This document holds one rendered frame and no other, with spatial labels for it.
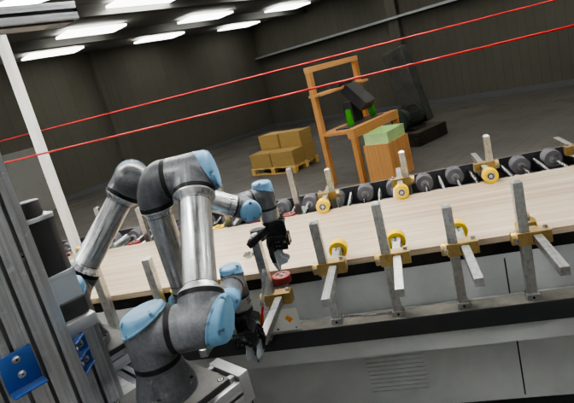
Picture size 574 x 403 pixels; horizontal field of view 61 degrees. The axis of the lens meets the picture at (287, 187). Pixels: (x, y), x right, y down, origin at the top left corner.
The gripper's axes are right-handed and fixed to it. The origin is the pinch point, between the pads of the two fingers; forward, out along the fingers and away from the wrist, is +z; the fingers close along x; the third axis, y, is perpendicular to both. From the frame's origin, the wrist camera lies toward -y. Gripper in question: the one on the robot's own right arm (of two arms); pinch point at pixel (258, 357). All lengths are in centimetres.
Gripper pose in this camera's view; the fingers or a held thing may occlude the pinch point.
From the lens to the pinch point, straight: 177.0
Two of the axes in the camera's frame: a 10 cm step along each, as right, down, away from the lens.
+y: -1.9, 2.7, -9.4
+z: 2.4, 9.5, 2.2
